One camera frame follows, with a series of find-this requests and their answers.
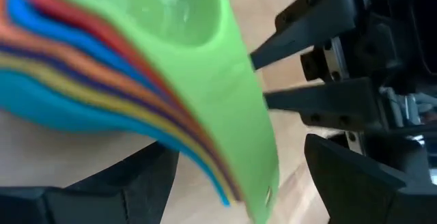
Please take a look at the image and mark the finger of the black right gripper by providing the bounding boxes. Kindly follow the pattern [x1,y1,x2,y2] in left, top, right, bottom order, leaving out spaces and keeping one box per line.
[250,0,356,71]
[264,76,382,131]

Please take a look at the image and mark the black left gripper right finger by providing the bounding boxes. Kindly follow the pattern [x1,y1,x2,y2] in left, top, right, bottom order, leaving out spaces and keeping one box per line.
[303,133,437,224]

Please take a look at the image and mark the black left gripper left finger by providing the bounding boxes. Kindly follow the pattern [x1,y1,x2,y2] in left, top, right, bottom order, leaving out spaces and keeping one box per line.
[0,141,180,224]

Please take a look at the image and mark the large cyan measuring cup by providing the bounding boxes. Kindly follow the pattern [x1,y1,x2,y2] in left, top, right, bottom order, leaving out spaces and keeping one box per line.
[0,68,231,207]

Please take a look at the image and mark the yellow measuring cup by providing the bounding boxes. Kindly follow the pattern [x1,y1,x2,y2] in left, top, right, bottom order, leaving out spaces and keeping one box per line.
[0,51,237,205]

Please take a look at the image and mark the navy measuring cup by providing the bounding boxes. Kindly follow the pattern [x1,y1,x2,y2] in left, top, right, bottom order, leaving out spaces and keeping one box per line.
[0,42,240,201]

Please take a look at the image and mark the orange measuring cup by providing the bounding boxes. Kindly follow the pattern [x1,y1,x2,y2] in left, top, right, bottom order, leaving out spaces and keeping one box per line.
[0,0,240,199]

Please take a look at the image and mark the medium blue measuring cup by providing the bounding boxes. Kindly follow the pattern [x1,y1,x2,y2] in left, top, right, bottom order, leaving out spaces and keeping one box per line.
[5,0,212,150]

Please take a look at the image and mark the red measuring cup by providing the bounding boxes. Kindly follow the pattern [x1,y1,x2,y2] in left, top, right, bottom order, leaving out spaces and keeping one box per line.
[18,0,244,201]

